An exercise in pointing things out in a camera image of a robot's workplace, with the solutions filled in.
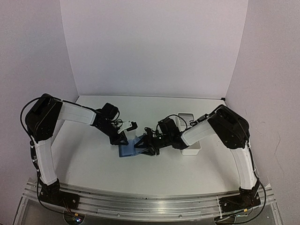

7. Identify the white plastic tray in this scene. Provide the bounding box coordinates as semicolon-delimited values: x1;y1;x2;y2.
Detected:
176;112;201;156

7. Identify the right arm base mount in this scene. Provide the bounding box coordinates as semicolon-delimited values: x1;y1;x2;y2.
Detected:
219;182;261;213

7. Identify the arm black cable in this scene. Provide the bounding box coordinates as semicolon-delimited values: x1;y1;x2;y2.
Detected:
20;97;47;141
217;182;270;222

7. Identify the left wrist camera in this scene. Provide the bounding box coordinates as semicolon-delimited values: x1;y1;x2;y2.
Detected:
118;121;138;134

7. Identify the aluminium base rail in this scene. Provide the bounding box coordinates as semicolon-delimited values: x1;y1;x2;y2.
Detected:
13;181;282;225

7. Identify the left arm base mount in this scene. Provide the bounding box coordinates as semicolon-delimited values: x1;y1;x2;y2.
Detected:
38;179;80;210

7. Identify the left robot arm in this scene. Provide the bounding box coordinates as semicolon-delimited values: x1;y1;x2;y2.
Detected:
20;93;128;204

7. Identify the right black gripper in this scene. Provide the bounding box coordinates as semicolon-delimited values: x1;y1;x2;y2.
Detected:
135;132;172;155

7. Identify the blue card holder wallet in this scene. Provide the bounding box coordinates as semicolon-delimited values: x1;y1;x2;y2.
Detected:
119;136;145;158

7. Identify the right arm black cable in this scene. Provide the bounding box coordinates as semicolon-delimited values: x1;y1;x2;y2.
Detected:
217;182;270;222

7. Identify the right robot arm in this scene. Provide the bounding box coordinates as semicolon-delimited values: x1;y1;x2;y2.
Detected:
134;105;259;190

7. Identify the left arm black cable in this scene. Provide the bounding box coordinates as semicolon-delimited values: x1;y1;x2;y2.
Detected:
20;97;47;141

